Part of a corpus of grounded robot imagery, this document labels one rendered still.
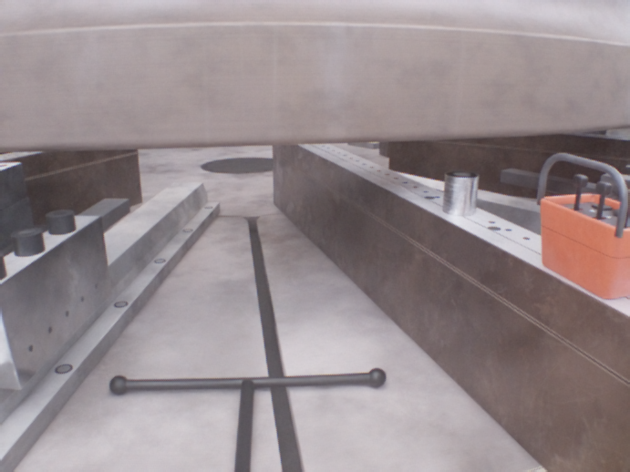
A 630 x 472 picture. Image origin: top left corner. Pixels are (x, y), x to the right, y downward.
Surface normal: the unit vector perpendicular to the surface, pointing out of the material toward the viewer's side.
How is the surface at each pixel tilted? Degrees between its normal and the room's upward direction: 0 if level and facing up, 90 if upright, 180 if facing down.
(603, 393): 90
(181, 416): 0
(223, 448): 0
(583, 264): 97
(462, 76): 90
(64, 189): 90
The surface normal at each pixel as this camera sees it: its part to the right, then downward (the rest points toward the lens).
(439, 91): 0.31, 0.31
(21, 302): 1.00, 0.02
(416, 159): -0.44, 0.29
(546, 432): -0.94, 0.11
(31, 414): 0.00, -0.95
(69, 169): 0.90, 0.15
